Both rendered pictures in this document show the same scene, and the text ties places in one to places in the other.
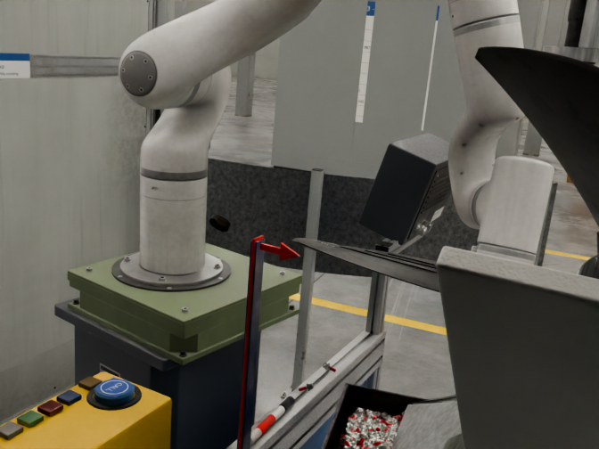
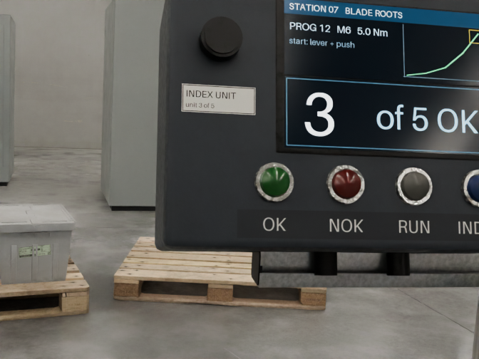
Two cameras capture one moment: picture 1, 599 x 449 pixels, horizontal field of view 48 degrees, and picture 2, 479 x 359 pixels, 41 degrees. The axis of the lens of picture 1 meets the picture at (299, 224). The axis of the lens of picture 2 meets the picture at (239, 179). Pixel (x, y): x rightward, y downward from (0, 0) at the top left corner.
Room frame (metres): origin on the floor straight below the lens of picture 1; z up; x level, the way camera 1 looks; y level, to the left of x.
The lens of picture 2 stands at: (1.83, 0.11, 1.17)
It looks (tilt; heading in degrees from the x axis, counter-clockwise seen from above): 7 degrees down; 232
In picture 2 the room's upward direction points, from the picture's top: 3 degrees clockwise
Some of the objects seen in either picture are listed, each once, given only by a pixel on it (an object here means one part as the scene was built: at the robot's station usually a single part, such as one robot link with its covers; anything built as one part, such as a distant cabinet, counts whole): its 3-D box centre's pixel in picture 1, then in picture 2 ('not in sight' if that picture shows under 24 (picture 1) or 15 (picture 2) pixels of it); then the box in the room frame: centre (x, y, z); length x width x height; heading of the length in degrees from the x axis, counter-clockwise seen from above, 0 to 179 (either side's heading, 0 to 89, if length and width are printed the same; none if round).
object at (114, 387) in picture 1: (114, 393); not in sight; (0.62, 0.18, 1.08); 0.04 x 0.04 x 0.02
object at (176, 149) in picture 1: (185, 105); not in sight; (1.21, 0.22, 1.31); 0.19 x 0.12 x 0.24; 157
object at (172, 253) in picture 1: (173, 222); not in sight; (1.18, 0.23, 1.10); 0.19 x 0.19 x 0.18
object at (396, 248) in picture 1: (401, 240); (394, 265); (1.40, -0.22, 1.04); 0.24 x 0.03 x 0.03; 153
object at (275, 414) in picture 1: (271, 419); not in sight; (0.93, 0.02, 0.87); 0.14 x 0.01 x 0.01; 155
